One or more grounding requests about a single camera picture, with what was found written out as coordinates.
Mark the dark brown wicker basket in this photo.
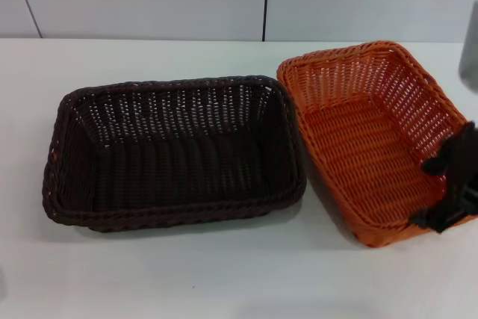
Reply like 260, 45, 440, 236
50, 75, 307, 220
42, 75, 308, 234

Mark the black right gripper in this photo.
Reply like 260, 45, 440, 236
409, 120, 478, 235

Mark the orange wicker basket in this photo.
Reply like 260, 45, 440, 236
276, 40, 472, 249

